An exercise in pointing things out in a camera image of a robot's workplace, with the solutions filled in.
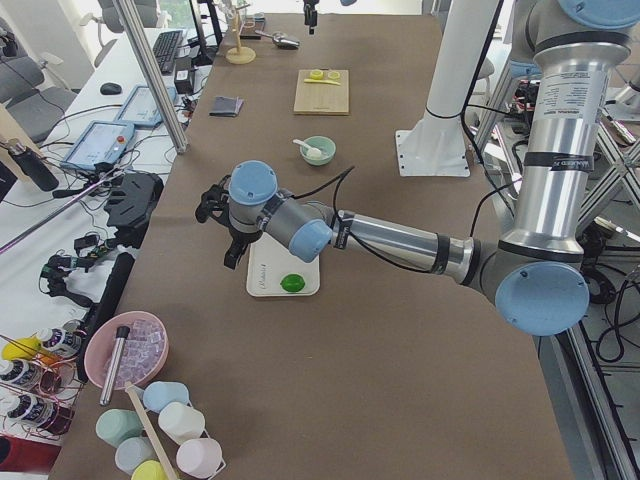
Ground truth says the mint green ceramic bowl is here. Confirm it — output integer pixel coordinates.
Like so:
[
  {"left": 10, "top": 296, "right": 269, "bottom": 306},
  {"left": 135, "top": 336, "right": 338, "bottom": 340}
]
[{"left": 299, "top": 136, "right": 336, "bottom": 166}]

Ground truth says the metal scoop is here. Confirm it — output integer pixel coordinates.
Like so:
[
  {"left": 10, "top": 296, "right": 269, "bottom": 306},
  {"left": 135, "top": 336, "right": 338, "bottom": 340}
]
[{"left": 256, "top": 30, "right": 300, "bottom": 50}]

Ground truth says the upper blue teach pendant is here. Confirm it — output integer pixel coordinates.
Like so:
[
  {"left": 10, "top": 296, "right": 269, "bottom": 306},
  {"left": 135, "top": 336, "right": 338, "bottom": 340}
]
[{"left": 60, "top": 121, "right": 135, "bottom": 171}]

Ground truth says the metal muddler rod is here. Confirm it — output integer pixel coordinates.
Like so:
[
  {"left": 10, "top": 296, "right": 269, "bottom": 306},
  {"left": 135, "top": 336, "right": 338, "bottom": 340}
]
[{"left": 99, "top": 325, "right": 130, "bottom": 406}]

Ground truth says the aluminium frame post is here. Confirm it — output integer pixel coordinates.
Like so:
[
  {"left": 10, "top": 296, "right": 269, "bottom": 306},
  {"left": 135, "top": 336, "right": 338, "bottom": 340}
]
[{"left": 113, "top": 0, "right": 188, "bottom": 155}]

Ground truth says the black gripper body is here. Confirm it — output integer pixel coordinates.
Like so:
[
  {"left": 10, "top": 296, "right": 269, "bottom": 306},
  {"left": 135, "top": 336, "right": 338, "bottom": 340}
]
[
  {"left": 303, "top": 0, "right": 318, "bottom": 15},
  {"left": 229, "top": 228, "right": 260, "bottom": 252}
]

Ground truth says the wooden mug tree stand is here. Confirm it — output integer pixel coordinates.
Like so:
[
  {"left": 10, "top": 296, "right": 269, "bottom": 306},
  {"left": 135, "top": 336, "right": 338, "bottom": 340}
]
[{"left": 220, "top": 0, "right": 256, "bottom": 65}]

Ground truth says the folded grey purple cloth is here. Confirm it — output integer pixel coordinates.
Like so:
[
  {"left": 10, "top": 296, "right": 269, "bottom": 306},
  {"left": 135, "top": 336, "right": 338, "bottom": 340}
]
[{"left": 209, "top": 96, "right": 244, "bottom": 117}]

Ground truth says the yellow lemon toy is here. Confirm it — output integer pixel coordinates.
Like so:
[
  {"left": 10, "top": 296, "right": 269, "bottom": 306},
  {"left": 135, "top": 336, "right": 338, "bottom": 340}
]
[{"left": 1, "top": 337, "right": 41, "bottom": 361}]

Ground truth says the black keyboard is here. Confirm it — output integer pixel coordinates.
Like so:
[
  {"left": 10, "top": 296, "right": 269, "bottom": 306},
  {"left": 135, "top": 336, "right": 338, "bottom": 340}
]
[{"left": 152, "top": 30, "right": 183, "bottom": 76}]

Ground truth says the beige plastic tray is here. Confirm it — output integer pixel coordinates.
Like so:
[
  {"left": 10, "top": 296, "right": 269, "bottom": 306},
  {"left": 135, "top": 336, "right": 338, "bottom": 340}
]
[{"left": 246, "top": 235, "right": 320, "bottom": 297}]

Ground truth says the black computer mouse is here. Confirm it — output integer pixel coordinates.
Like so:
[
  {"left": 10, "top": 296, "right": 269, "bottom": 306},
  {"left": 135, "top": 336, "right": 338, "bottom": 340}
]
[{"left": 100, "top": 82, "right": 122, "bottom": 96}]

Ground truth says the wooden cutting board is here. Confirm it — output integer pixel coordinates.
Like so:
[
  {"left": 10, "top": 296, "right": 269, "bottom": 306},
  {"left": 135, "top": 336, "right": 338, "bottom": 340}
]
[{"left": 293, "top": 69, "right": 350, "bottom": 116}]

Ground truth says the white plastic spoon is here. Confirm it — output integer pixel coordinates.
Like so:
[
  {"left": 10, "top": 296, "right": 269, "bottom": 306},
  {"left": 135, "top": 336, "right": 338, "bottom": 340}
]
[{"left": 292, "top": 139, "right": 319, "bottom": 153}]

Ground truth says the yellow plastic knife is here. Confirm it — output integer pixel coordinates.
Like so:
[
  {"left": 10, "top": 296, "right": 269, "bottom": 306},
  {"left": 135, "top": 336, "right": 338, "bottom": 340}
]
[{"left": 303, "top": 78, "right": 341, "bottom": 86}]

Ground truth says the black water bottle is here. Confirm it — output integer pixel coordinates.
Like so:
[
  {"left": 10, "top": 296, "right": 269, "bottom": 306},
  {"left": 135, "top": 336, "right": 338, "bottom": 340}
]
[{"left": 7, "top": 139, "right": 59, "bottom": 192}]

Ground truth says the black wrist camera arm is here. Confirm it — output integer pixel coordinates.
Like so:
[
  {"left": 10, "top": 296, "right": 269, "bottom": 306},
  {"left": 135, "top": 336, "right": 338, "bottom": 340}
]
[{"left": 195, "top": 175, "right": 230, "bottom": 227}]

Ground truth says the pink bowl with ice cubes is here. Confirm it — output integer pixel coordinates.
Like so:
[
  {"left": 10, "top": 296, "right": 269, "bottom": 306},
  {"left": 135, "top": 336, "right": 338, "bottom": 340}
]
[{"left": 84, "top": 311, "right": 169, "bottom": 390}]

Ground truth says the green lime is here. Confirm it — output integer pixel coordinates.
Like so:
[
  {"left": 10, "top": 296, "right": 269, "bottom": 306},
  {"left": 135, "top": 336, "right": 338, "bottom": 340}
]
[{"left": 280, "top": 273, "right": 306, "bottom": 293}]

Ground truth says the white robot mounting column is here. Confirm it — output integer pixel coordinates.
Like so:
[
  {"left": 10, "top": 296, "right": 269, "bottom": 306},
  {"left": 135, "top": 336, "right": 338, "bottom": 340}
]
[{"left": 395, "top": 0, "right": 502, "bottom": 178}]

